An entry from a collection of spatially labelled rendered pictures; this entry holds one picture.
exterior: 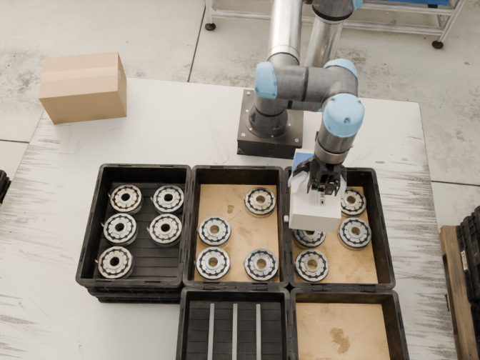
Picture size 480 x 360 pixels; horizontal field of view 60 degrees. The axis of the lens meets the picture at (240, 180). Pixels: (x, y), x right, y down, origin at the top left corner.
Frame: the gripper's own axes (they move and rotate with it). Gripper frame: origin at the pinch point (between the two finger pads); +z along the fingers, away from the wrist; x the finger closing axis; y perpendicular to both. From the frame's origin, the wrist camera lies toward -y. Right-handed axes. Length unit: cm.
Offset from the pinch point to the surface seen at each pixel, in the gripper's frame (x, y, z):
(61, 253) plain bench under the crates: -81, 13, 41
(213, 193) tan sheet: -30.3, -9.3, 27.9
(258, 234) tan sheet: -13.8, 3.9, 27.8
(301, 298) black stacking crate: 0.2, 24.0, 23.9
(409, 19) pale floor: 87, -219, 113
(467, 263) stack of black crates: 86, -18, 90
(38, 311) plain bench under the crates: -82, 33, 41
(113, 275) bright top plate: -55, 23, 24
